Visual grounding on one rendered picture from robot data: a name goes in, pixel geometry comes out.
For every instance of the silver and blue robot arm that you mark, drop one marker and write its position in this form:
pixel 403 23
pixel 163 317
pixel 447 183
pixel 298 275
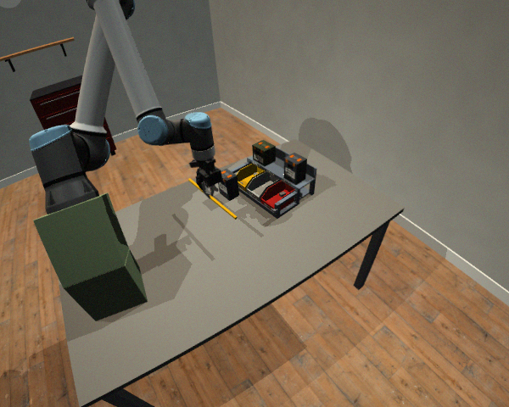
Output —
pixel 59 155

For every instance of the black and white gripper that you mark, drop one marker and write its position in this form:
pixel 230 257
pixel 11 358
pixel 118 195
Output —
pixel 213 175

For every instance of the yellow vertical bar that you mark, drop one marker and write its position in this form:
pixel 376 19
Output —
pixel 228 211

